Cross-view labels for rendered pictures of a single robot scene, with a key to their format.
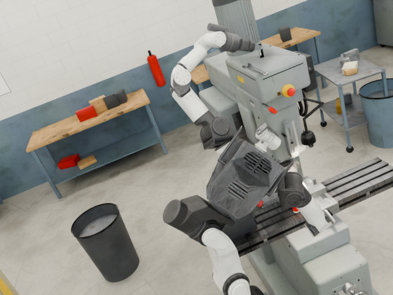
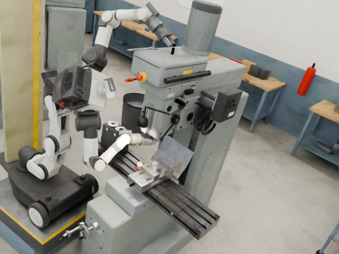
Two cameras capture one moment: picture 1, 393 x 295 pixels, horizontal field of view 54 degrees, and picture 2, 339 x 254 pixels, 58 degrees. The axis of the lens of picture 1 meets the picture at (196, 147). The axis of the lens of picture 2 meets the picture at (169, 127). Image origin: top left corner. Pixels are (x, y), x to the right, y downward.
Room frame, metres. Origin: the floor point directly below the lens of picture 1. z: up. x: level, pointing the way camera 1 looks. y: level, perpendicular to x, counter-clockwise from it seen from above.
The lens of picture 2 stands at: (0.51, -1.84, 2.41)
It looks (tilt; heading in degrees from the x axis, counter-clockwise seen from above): 28 degrees down; 42
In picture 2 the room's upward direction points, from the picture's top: 14 degrees clockwise
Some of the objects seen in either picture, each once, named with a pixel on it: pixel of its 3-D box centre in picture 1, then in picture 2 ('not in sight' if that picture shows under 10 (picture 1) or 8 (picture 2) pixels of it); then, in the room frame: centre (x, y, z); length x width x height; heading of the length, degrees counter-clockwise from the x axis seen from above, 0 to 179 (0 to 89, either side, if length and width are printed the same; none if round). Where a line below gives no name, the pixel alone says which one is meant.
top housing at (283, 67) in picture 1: (264, 70); (170, 65); (1.91, -0.47, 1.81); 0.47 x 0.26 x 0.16; 6
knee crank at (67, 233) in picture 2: not in sight; (72, 231); (1.35, -0.39, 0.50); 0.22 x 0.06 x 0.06; 6
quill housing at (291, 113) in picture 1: (279, 127); (159, 111); (1.90, -0.47, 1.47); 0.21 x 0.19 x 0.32; 96
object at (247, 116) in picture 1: (265, 117); (177, 106); (2.09, -0.45, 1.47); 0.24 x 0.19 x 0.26; 96
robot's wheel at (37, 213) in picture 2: not in sight; (38, 215); (1.21, -0.12, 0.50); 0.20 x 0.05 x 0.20; 106
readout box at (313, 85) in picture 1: (301, 71); (227, 105); (2.23, -0.77, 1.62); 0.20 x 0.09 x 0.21; 6
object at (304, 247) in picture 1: (303, 222); (143, 186); (1.90, -0.47, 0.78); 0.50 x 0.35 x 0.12; 6
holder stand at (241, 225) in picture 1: (233, 218); (115, 136); (1.87, -0.06, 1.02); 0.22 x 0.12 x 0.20; 97
